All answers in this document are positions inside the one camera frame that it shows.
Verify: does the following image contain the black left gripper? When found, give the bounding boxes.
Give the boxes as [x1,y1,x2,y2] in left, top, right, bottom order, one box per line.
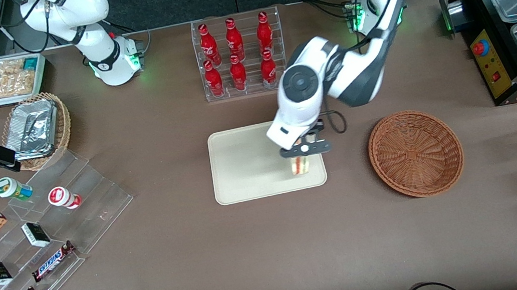
[277,120,333,160]

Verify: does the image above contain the triangle sandwich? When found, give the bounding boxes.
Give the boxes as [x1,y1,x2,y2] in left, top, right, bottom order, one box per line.
[289,154,312,177]

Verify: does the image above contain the small tan wicker basket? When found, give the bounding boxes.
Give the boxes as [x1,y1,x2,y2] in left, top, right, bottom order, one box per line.
[0,89,78,175]

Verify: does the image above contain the cream plastic tray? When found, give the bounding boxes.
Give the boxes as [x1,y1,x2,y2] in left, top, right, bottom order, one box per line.
[205,114,330,207]

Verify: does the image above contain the large brown wicker basket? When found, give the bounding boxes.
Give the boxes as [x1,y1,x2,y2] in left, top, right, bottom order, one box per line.
[363,104,469,205]

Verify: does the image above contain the green lid white cup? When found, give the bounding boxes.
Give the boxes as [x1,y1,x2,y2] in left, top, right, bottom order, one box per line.
[0,173,35,204]

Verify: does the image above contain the stacked foil trays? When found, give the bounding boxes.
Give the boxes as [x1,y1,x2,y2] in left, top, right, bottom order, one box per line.
[0,97,63,163]

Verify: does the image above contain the red lid white cup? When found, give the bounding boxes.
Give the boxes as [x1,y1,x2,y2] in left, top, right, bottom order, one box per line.
[46,183,83,213]

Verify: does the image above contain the clear acrylic bottle rack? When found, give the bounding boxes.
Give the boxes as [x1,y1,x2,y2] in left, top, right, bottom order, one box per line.
[189,5,291,104]

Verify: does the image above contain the red cola bottle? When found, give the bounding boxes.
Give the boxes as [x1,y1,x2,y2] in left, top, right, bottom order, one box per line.
[258,49,280,89]
[227,54,249,93]
[202,59,226,99]
[253,10,276,57]
[197,22,222,68]
[222,16,246,63]

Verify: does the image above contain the clear acrylic step display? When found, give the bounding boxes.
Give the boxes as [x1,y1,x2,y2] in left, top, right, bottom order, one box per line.
[0,141,147,290]

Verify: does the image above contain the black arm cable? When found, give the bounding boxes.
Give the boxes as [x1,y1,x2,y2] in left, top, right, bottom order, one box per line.
[320,109,348,137]

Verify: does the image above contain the black base cables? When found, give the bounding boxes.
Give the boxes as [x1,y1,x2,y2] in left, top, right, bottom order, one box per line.
[303,0,357,25]

